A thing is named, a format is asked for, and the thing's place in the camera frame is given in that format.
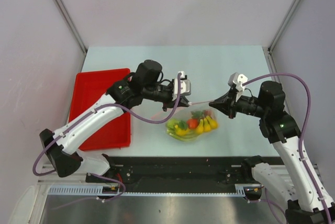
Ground small single yellow banana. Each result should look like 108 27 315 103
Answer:
174 125 190 137

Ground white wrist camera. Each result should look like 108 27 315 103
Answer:
172 71 191 100
228 72 248 102

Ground orange carrot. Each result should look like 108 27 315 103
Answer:
187 118 199 129

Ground red strawberries with leaves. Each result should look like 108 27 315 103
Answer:
191 109 213 119

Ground clear zip top bag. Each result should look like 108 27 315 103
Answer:
165 101 219 142

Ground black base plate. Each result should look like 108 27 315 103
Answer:
78 155 288 193

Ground red plastic tray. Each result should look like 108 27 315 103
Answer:
68 68 131 151

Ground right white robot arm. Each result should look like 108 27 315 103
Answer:
209 81 334 223

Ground green cucumber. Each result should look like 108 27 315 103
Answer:
165 119 181 130

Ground white slotted cable duct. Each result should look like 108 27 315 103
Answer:
48 185 245 197

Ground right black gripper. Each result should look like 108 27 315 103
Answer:
209 86 268 119

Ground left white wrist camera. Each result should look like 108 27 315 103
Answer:
172 71 191 100

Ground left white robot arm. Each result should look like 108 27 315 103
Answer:
32 60 191 182

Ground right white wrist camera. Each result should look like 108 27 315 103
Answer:
228 72 248 102

